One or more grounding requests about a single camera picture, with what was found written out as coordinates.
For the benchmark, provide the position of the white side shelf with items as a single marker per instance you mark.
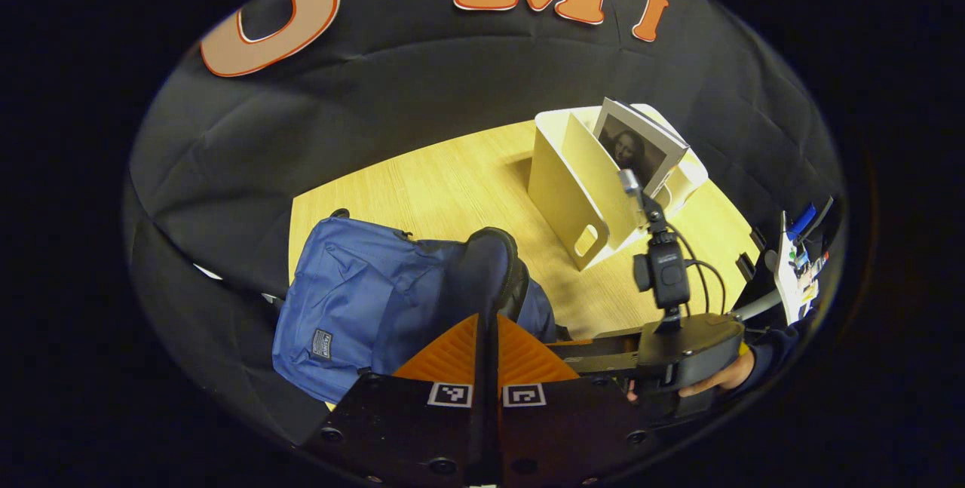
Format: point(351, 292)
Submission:
point(788, 277)

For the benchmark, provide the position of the grey picture book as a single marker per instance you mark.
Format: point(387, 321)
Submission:
point(633, 148)

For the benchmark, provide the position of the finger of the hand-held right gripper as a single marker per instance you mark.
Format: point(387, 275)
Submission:
point(603, 356)

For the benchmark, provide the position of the black table edge clamp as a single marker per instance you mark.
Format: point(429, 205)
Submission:
point(746, 265)
point(756, 237)

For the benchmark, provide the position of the white bookshelf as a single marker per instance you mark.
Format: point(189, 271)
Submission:
point(558, 186)

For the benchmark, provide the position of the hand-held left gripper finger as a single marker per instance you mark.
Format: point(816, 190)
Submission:
point(481, 397)
point(494, 397)

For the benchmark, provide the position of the blue schoolbag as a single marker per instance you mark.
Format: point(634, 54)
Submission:
point(362, 299)

